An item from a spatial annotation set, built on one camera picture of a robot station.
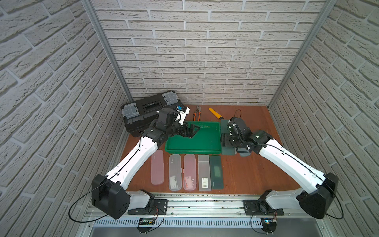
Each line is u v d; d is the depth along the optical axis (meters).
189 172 0.85
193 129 0.66
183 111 0.66
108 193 0.39
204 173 0.84
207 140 1.01
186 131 0.66
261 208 0.65
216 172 0.84
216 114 1.13
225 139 0.68
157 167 0.87
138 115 0.92
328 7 0.69
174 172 0.86
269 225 0.71
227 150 0.77
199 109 1.17
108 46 0.85
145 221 0.73
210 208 0.76
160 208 0.74
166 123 0.58
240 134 0.55
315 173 0.42
